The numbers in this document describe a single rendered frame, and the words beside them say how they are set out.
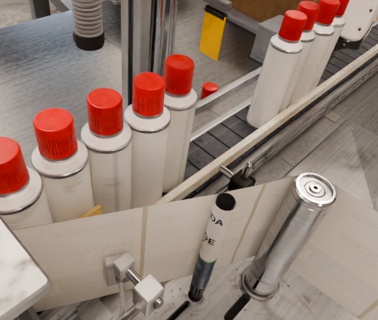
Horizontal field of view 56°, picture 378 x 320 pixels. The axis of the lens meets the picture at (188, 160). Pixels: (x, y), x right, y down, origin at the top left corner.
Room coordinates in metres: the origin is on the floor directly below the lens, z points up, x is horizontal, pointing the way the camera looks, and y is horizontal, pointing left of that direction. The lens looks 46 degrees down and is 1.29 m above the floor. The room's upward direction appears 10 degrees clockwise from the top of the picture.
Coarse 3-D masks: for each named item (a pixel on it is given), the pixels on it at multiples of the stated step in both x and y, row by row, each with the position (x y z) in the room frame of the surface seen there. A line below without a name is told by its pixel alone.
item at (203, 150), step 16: (368, 48) 0.92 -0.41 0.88; (336, 64) 0.80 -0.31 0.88; (320, 80) 0.72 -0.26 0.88; (320, 96) 0.65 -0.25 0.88; (240, 112) 0.55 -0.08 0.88; (224, 128) 0.50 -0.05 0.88; (240, 128) 0.50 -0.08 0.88; (192, 144) 0.44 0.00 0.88; (208, 144) 0.45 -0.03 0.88; (224, 144) 0.46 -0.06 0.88; (256, 144) 0.47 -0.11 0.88; (192, 160) 0.40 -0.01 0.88; (208, 160) 0.41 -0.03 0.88; (240, 160) 0.42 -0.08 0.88; (192, 192) 0.34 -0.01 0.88
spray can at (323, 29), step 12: (324, 0) 0.61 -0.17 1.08; (336, 0) 0.62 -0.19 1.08; (324, 12) 0.60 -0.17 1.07; (336, 12) 0.61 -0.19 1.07; (324, 24) 0.60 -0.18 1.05; (324, 36) 0.59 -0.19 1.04; (312, 48) 0.59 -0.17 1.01; (324, 48) 0.59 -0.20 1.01; (312, 60) 0.59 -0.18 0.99; (312, 72) 0.59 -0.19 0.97; (300, 84) 0.59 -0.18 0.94; (300, 96) 0.59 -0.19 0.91
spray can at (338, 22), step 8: (344, 0) 0.64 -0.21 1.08; (344, 8) 0.65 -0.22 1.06; (336, 16) 0.64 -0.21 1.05; (336, 24) 0.63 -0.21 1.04; (344, 24) 0.64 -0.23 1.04; (336, 32) 0.63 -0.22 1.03; (336, 40) 0.64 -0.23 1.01; (328, 48) 0.63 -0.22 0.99; (328, 56) 0.64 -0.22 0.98; (320, 64) 0.63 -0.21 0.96; (320, 72) 0.64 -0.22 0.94; (312, 88) 0.64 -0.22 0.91
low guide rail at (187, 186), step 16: (352, 64) 0.75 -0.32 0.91; (336, 80) 0.68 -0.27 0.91; (304, 96) 0.59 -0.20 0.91; (288, 112) 0.53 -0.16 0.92; (272, 128) 0.48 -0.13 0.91; (240, 144) 0.42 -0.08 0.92; (224, 160) 0.38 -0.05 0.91; (192, 176) 0.34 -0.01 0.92; (208, 176) 0.35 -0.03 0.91; (176, 192) 0.30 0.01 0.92
